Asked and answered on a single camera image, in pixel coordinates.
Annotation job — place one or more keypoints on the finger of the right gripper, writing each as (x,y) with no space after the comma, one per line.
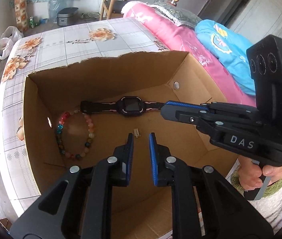
(172,106)
(180,116)

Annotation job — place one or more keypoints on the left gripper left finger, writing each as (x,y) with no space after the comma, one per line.
(79,204)

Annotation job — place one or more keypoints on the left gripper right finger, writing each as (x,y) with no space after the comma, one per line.
(204,203)

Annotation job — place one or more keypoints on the black pink smart watch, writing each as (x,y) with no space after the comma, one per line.
(129,106)

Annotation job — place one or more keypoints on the right hand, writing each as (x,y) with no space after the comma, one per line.
(250,173)

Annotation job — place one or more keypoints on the green fluffy cloth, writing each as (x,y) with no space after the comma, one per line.
(269,191)

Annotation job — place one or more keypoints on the pink floral quilt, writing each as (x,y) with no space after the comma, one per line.
(182,38)

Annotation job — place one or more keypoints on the brown cardboard box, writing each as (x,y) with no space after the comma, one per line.
(140,210)

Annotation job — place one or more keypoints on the grey lace pillow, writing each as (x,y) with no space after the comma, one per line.
(177,15)

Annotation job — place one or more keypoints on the jar with gold lid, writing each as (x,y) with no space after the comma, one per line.
(173,2)

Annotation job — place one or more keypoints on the wooden chair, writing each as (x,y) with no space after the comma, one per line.
(111,9)

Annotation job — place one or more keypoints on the floral plaid table mat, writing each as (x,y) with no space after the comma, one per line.
(45,54)

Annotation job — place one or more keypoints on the grey rice cooker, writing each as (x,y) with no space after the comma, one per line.
(67,16)

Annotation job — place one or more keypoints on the white plastic bag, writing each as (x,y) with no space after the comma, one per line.
(7,41)

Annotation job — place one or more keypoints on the orange patterned cloth roll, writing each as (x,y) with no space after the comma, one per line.
(20,7)

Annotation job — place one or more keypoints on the black camera housing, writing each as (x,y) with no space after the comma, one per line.
(265,59)

